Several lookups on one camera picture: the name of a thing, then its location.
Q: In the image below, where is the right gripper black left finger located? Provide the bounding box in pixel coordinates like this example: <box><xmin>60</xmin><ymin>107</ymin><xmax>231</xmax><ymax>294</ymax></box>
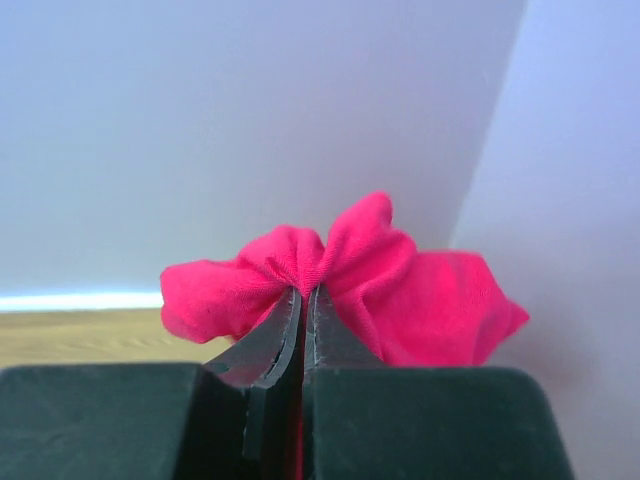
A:
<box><xmin>1</xmin><ymin>289</ymin><xmax>302</xmax><ymax>480</ymax></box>

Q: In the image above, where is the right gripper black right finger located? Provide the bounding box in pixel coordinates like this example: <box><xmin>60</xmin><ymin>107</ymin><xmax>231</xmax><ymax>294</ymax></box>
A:
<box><xmin>302</xmin><ymin>286</ymin><xmax>574</xmax><ymax>480</ymax></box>

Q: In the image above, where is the pink t shirt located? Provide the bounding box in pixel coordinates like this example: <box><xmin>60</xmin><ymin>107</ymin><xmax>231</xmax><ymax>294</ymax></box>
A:
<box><xmin>160</xmin><ymin>192</ymin><xmax>529</xmax><ymax>367</ymax></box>

